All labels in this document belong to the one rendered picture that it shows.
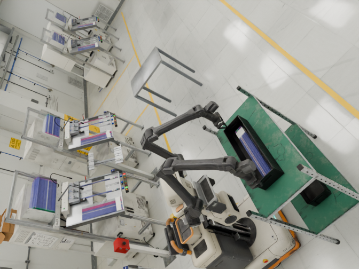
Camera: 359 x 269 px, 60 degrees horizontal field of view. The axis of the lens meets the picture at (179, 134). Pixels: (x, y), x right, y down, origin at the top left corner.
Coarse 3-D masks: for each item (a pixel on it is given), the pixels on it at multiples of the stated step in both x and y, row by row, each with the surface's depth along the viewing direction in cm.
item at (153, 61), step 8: (152, 56) 465; (160, 56) 448; (168, 56) 482; (144, 64) 478; (152, 64) 454; (168, 64) 444; (184, 64) 500; (144, 72) 467; (152, 72) 446; (192, 72) 510; (136, 80) 480; (144, 80) 457; (192, 80) 471; (136, 88) 469; (144, 88) 508; (136, 96) 466; (160, 96) 525; (152, 104) 482; (168, 112) 499
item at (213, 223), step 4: (228, 196) 258; (232, 200) 256; (232, 204) 252; (236, 204) 254; (236, 208) 250; (212, 220) 255; (212, 224) 256; (216, 224) 253; (220, 224) 256; (232, 228) 263
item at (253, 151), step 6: (240, 126) 237; (240, 132) 235; (246, 132) 232; (240, 138) 233; (246, 138) 228; (246, 144) 226; (252, 144) 221; (246, 150) 224; (252, 150) 219; (258, 150) 218; (252, 156) 217; (258, 156) 213; (258, 162) 211; (264, 162) 207; (258, 168) 210; (264, 168) 205; (270, 168) 205; (264, 174) 204
